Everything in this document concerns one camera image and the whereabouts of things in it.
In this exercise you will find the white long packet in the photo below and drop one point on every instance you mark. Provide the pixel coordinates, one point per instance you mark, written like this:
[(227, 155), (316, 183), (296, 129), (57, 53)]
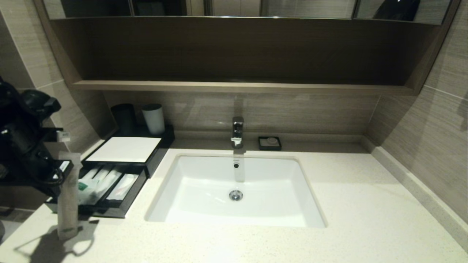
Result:
[(94, 172)]

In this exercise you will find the black cup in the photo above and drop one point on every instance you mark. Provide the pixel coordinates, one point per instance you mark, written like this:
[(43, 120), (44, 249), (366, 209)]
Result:
[(124, 118)]

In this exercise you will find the mirror cabinet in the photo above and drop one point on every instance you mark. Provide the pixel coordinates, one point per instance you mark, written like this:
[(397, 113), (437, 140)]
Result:
[(307, 9)]

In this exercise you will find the white ceramic sink basin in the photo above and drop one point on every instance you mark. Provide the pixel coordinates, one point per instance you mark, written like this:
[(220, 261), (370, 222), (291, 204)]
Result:
[(204, 182)]

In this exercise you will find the clear toothbrush packet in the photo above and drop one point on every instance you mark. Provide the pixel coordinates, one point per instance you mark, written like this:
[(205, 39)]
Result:
[(104, 186)]

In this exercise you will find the black soap dish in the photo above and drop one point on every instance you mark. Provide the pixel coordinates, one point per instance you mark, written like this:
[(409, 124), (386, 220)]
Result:
[(261, 148)]

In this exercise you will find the chrome sink drain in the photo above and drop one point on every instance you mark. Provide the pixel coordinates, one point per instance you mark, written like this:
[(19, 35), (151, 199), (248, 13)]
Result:
[(236, 195)]

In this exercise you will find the white board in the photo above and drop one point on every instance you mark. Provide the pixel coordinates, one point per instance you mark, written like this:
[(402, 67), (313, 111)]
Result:
[(124, 149)]

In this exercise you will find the chrome faucet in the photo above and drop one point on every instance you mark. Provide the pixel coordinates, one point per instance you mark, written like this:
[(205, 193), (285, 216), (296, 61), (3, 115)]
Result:
[(237, 129)]

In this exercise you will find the black box drawer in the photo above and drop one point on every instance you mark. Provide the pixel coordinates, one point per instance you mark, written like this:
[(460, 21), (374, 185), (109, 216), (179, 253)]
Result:
[(135, 193)]

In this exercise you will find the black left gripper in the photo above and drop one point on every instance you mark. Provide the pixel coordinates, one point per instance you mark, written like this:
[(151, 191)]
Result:
[(44, 168)]

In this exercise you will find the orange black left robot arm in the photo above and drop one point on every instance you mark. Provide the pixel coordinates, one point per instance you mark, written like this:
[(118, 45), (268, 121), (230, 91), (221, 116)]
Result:
[(22, 120)]

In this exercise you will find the light grey cup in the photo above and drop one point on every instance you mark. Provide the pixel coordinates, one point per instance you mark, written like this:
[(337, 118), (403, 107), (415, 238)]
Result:
[(155, 121)]

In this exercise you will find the round pale soap bar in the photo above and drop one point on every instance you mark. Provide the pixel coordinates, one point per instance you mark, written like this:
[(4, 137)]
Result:
[(271, 140)]

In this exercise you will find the white flat packet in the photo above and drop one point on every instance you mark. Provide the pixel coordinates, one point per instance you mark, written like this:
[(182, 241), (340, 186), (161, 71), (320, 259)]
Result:
[(124, 186)]

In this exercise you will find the white green sachet packet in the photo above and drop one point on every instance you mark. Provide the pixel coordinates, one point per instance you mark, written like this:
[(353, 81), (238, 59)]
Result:
[(83, 187)]

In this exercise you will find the clear long tube packet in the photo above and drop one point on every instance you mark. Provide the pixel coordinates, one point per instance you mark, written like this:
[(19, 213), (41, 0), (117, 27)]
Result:
[(68, 208)]

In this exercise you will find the brown wooden shelf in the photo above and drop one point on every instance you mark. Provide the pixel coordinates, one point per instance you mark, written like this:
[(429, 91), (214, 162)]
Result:
[(237, 87)]

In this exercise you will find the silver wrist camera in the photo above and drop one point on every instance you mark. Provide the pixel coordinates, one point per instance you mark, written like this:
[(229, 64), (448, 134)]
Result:
[(64, 136)]

